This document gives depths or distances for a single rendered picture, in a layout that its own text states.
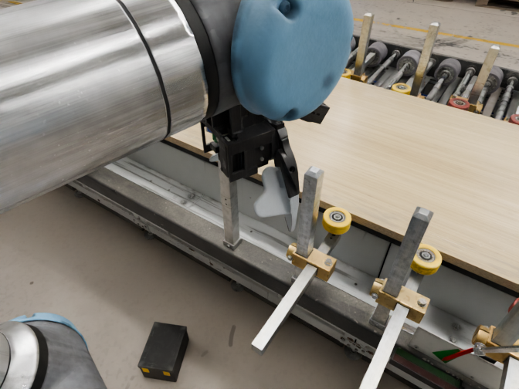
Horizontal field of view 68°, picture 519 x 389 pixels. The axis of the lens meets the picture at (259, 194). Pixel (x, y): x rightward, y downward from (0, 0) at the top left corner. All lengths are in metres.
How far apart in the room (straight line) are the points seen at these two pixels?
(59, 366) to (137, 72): 0.40
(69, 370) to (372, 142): 1.18
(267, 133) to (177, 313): 1.63
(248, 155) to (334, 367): 1.51
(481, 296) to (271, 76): 1.15
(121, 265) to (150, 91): 2.08
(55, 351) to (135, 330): 1.48
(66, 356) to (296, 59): 0.44
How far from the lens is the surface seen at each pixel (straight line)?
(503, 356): 1.07
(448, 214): 1.23
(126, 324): 2.03
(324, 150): 1.36
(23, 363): 0.50
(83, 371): 0.54
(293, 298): 1.02
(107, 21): 0.18
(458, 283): 1.26
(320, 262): 1.09
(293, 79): 0.20
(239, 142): 0.42
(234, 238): 1.25
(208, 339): 1.91
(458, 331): 1.35
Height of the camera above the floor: 1.69
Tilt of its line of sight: 43 degrees down
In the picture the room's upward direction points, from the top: straight up
